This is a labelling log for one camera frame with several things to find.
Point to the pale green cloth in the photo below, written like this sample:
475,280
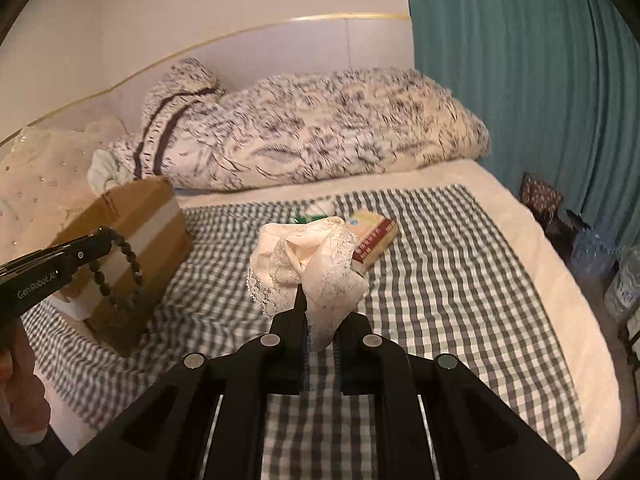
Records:
107,170

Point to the teal curtain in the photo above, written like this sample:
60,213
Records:
525,60

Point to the cream lace cloth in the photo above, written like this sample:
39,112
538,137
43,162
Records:
320,270

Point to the black bag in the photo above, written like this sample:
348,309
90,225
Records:
565,234

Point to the soft tissue pack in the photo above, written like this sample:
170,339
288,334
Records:
320,208

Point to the cream beaded cushion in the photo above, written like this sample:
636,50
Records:
45,180

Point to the yellow red box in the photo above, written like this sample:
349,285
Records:
372,232

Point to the green snack packet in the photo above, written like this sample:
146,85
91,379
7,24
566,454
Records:
301,218

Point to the dark patterned bag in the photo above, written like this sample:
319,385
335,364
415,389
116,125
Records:
540,195

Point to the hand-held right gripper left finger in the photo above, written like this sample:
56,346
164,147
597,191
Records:
295,320

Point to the floral white duvet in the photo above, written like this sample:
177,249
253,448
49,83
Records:
325,130

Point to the person's left hand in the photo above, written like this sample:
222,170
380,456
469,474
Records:
20,385

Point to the padded bed headboard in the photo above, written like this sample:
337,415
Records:
250,55

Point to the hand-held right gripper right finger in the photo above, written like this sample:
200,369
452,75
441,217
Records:
350,340

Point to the cardboard box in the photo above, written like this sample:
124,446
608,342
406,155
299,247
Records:
150,200

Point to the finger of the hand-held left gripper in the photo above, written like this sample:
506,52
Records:
87,255
80,240

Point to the checked blanket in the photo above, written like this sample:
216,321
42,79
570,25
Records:
450,285

